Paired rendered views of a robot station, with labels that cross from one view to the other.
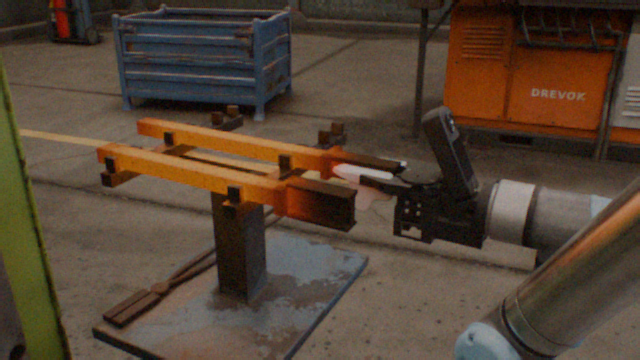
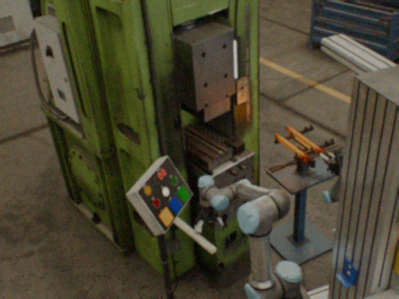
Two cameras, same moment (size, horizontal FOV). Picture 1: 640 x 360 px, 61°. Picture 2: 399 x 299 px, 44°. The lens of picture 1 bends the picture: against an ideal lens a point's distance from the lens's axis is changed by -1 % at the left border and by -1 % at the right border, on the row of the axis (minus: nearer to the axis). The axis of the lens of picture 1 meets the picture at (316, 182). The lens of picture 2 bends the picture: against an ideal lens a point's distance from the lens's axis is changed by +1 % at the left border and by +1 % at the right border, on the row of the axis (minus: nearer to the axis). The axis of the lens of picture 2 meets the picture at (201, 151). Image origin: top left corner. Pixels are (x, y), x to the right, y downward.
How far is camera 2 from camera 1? 2.55 m
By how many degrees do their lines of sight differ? 33
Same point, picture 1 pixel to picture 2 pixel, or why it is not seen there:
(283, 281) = (312, 172)
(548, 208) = not seen: hidden behind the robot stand
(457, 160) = (338, 160)
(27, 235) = (256, 145)
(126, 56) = (316, 19)
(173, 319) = (283, 174)
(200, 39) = (359, 18)
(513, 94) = not seen: outside the picture
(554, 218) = not seen: hidden behind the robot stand
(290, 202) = (305, 159)
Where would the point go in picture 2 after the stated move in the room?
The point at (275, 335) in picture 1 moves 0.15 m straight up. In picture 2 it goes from (303, 184) to (304, 166)
